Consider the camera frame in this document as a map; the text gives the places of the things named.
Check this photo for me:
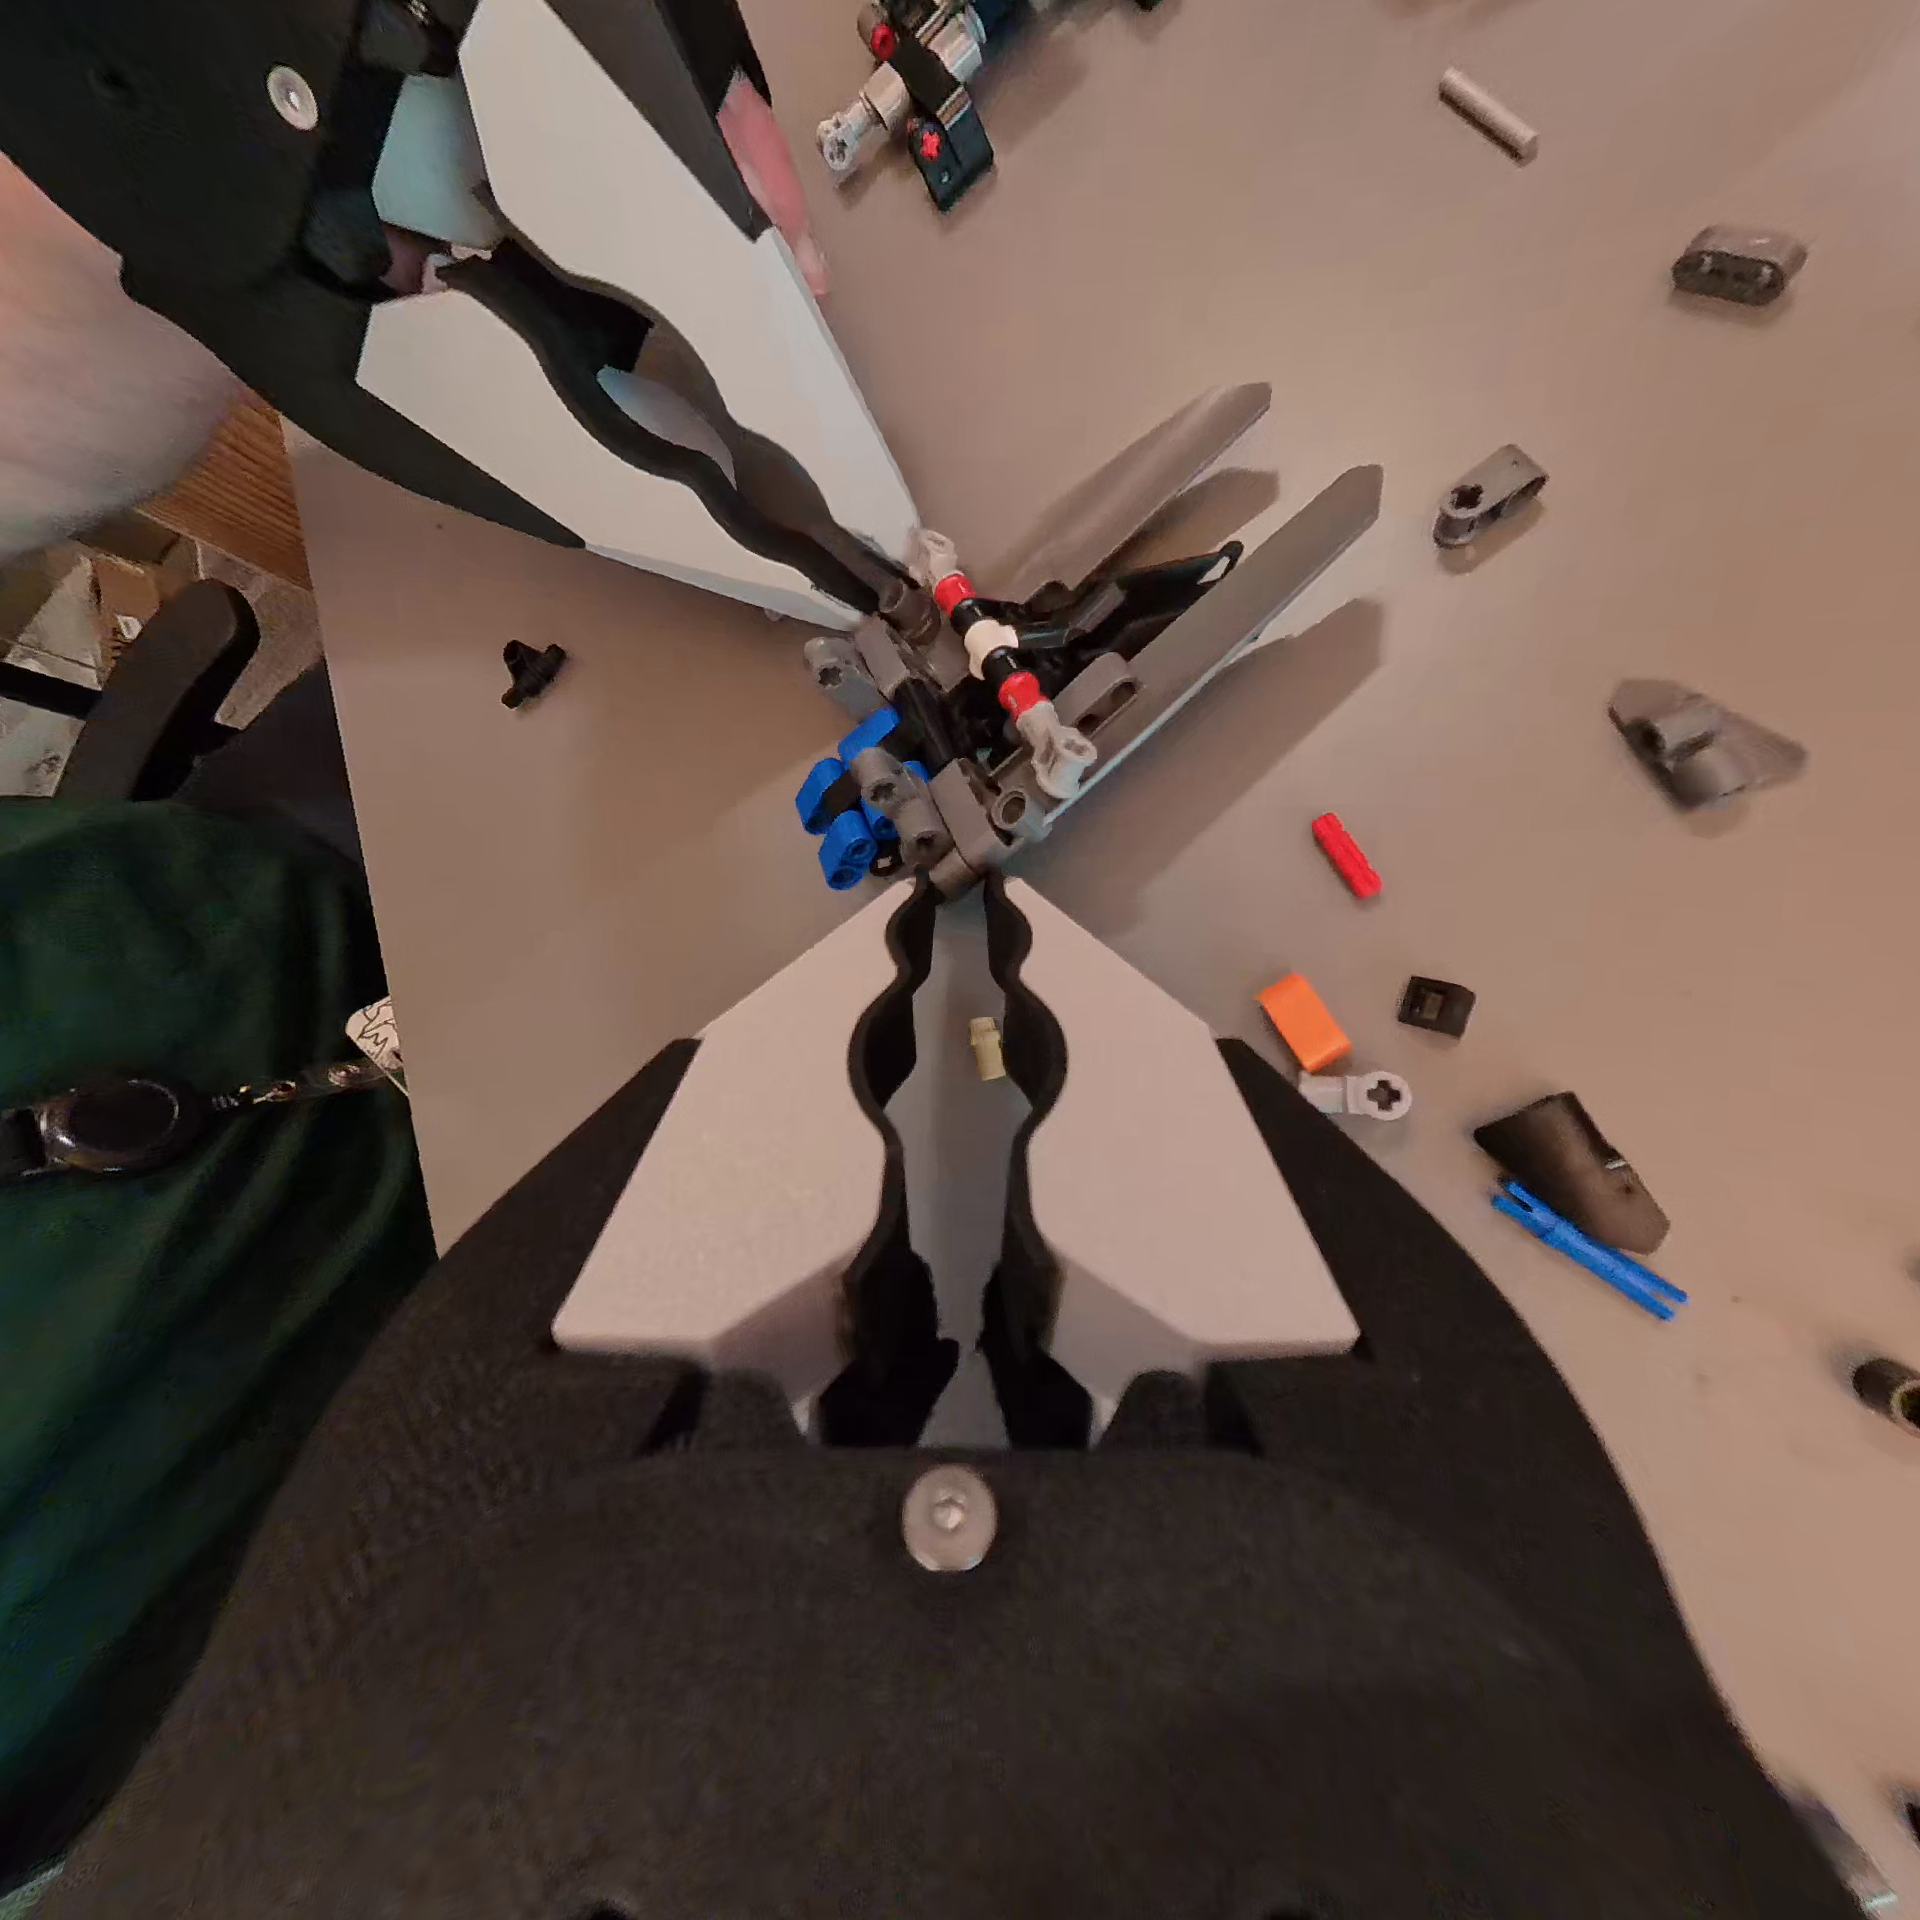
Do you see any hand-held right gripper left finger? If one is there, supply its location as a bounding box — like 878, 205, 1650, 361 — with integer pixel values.
549, 878, 963, 1450

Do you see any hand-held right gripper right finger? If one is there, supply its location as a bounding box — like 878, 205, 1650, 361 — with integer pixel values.
978, 875, 1362, 1450

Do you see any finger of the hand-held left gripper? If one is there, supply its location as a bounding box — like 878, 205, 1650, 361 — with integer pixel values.
355, 262, 895, 635
457, 0, 924, 591

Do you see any grey winged lego assembly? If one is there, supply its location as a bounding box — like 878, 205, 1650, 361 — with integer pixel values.
796, 383, 1386, 902

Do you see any orange lego curved brick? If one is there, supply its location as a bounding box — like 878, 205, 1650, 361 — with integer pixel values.
1256, 971, 1353, 1077

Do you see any blue lego long pin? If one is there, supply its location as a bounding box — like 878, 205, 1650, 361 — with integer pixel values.
1488, 1181, 1692, 1323

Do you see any dark grey curved lego connector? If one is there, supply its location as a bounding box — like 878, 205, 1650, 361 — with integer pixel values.
1609, 676, 1811, 813

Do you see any dark grey lego axle connector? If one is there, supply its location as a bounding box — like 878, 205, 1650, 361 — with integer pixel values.
1431, 444, 1551, 552

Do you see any short light grey lego axle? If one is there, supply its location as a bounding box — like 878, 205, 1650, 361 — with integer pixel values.
1438, 68, 1542, 162

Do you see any dark grey lego beam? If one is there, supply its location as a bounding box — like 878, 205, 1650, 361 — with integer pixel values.
1672, 223, 1811, 312

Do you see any person's left hand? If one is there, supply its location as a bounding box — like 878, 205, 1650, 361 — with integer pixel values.
718, 68, 831, 303

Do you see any dark grey curved panel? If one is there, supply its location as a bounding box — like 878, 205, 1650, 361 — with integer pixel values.
1471, 1092, 1672, 1257

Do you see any black office chair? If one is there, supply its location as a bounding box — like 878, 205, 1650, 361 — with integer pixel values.
0, 576, 266, 806

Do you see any black badge reel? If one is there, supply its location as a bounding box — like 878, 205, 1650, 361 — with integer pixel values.
0, 997, 412, 1190

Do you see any small black lego frame assembly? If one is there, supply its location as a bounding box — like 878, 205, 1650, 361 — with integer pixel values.
817, 0, 1023, 212

